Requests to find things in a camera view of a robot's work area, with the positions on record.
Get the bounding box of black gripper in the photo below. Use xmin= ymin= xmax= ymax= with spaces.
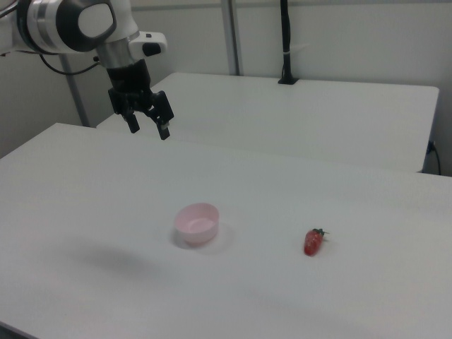
xmin=106 ymin=59 xmax=175 ymax=141

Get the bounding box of red toy strawberry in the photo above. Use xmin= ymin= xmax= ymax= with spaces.
xmin=303 ymin=227 xmax=330 ymax=258

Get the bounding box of pink plastic bowl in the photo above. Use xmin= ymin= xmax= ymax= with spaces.
xmin=174 ymin=202 xmax=220 ymax=248

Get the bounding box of white side table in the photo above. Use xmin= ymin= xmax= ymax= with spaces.
xmin=95 ymin=72 xmax=440 ymax=174

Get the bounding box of grey partition frame post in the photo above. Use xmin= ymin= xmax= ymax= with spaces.
xmin=221 ymin=0 xmax=245 ymax=76
xmin=59 ymin=55 xmax=90 ymax=127

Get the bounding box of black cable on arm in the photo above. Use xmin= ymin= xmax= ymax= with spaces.
xmin=37 ymin=52 xmax=104 ymax=76

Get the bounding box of black camera pole with base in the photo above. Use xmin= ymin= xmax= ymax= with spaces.
xmin=277 ymin=0 xmax=299 ymax=85

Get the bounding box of black cable beside table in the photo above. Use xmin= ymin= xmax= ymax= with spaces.
xmin=427 ymin=140 xmax=443 ymax=174

